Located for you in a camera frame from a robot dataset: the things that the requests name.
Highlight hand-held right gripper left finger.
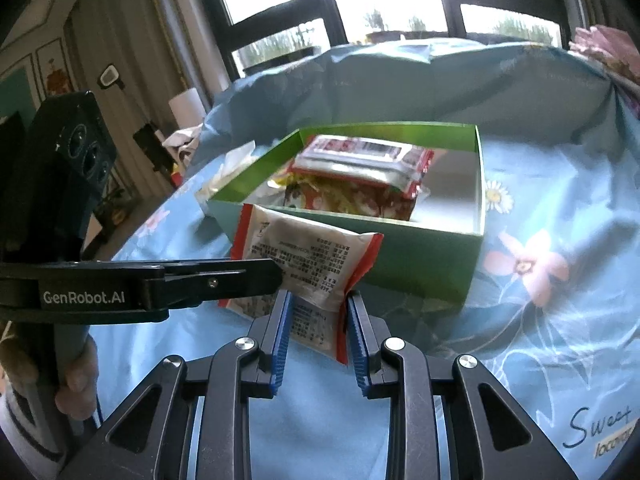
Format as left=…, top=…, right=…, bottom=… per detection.
left=57, top=290, right=294, bottom=480

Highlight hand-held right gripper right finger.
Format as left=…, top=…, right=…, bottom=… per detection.
left=346, top=292, right=581, bottom=480

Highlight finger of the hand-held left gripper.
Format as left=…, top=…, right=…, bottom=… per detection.
left=145, top=257, right=283, bottom=308

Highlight white red-edged snack packet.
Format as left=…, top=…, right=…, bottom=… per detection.
left=217, top=203, right=385, bottom=365

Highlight green cardboard box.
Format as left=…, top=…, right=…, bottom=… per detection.
left=206, top=122, right=487, bottom=315

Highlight floral printed snack packet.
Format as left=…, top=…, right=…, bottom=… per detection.
left=282, top=170, right=418, bottom=222

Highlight red white printed snack packet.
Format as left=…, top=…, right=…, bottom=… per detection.
left=291, top=135, right=435, bottom=200

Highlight person's left hand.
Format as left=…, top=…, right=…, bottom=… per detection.
left=0, top=322, right=100, bottom=422

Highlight small floor plants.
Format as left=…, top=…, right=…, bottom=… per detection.
left=97, top=187, right=131, bottom=226

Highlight black board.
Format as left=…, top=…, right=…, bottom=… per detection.
left=132, top=122, right=173, bottom=181

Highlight cream cabinet doors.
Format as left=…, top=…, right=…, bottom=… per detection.
left=0, top=35, right=76, bottom=116

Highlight white crumpled tissue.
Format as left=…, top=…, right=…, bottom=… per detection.
left=195, top=142, right=256, bottom=201

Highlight white plastic bag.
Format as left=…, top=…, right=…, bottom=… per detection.
left=162, top=127, right=203, bottom=161

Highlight white paper roll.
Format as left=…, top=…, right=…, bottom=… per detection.
left=168, top=87, right=205, bottom=128

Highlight beige curtain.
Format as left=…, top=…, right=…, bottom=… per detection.
left=65, top=0, right=231, bottom=196

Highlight potted plant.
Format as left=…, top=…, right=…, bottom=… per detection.
left=364, top=10, right=403, bottom=45

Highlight pink floral cloth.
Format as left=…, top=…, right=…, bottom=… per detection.
left=567, top=25, right=640, bottom=111

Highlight white wall device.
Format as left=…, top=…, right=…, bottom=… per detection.
left=98, top=64, right=125, bottom=90

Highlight black window frame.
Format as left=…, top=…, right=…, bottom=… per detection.
left=192, top=0, right=576, bottom=81

